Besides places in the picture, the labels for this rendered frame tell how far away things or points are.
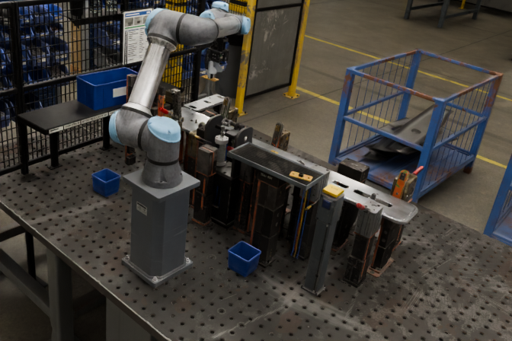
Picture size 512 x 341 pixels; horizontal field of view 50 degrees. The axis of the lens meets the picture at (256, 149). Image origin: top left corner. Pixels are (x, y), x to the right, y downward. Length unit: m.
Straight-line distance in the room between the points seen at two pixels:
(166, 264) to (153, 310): 0.19
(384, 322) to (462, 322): 0.32
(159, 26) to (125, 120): 0.37
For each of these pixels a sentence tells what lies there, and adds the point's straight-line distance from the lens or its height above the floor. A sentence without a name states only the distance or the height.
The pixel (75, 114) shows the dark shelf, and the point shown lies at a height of 1.03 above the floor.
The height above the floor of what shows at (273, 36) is 0.74.
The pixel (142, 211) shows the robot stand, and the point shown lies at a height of 0.99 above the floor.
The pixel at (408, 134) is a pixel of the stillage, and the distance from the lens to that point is 4.50.
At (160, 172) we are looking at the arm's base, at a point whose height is 1.16.
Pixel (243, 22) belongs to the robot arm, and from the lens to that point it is 2.43.
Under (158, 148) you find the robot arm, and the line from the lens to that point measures 1.98.
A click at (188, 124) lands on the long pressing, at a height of 1.00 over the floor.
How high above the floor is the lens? 2.13
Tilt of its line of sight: 26 degrees down
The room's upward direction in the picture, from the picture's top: 8 degrees clockwise
